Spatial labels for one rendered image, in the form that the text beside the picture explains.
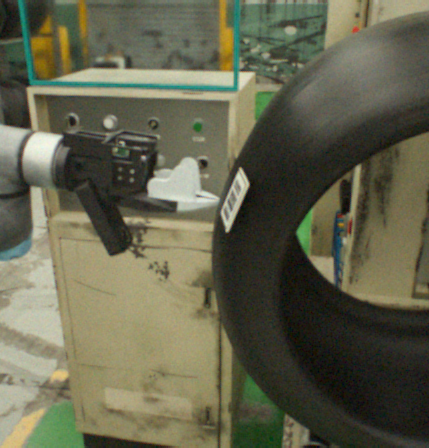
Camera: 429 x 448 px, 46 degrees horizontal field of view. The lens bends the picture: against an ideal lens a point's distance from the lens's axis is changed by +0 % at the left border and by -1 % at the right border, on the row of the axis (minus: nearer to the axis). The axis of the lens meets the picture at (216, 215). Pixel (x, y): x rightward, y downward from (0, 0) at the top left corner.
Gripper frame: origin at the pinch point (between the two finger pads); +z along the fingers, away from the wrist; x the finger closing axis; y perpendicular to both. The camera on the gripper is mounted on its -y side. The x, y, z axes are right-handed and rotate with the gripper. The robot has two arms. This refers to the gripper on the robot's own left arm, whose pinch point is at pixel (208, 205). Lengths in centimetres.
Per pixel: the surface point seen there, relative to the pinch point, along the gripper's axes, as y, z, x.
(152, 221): -36, -25, 65
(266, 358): -13.0, 11.0, -11.9
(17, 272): -140, -134, 173
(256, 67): -104, -82, 910
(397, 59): 22.3, 17.5, -9.5
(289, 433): -34.4, 17.1, -1.6
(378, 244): -13.6, 28.4, 27.7
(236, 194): 6.5, 4.4, -10.7
